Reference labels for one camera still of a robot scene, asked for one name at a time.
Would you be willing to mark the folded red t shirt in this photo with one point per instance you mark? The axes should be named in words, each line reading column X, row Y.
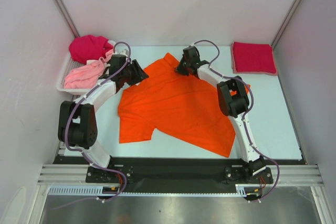
column 254, row 57

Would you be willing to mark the white slotted cable duct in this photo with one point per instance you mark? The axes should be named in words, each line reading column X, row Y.
column 105, row 191

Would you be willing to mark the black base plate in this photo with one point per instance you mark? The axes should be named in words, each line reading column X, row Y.
column 178, row 175

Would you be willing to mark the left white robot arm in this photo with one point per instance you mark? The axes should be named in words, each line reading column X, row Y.
column 77, row 126

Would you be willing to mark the white plastic basket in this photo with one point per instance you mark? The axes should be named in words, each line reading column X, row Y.
column 67, row 66

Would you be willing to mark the aluminium frame rail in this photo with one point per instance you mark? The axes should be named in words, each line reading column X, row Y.
column 66, row 174

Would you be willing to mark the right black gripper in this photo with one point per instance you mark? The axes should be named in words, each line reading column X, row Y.
column 179, row 68

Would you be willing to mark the orange t shirt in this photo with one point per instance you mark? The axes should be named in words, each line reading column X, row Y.
column 183, row 107

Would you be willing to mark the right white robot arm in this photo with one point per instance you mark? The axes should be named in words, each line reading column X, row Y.
column 233, row 102

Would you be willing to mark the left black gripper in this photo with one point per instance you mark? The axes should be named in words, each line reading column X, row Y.
column 139, row 75

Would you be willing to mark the crumpled pink t shirt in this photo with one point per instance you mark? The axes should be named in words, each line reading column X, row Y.
column 85, row 77

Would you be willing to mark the crumpled magenta t shirt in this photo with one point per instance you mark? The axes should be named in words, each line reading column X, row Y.
column 89, row 47

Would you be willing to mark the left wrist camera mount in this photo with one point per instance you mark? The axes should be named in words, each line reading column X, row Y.
column 124, row 52

